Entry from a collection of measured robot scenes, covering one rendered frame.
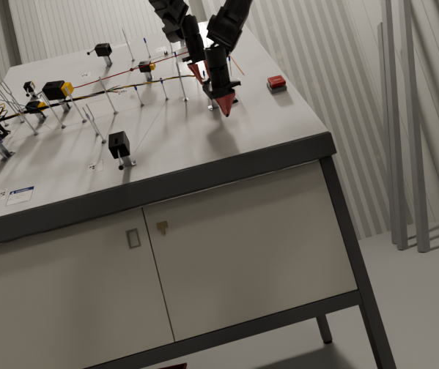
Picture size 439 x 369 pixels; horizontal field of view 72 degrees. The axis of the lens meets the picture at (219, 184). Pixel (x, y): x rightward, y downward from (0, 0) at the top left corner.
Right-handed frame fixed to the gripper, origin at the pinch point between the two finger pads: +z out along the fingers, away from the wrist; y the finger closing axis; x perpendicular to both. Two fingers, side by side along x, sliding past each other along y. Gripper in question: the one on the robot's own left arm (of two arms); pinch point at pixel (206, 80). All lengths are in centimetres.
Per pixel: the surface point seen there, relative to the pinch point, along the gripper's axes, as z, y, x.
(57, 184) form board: 12, 56, 10
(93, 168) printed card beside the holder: 11.8, 44.5, 9.0
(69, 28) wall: -80, 52, -374
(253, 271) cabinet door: 50, 13, 38
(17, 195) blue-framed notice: 11, 67, 8
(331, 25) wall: 14, -242, -244
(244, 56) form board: -2.1, -24.9, -21.2
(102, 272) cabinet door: 37, 53, 26
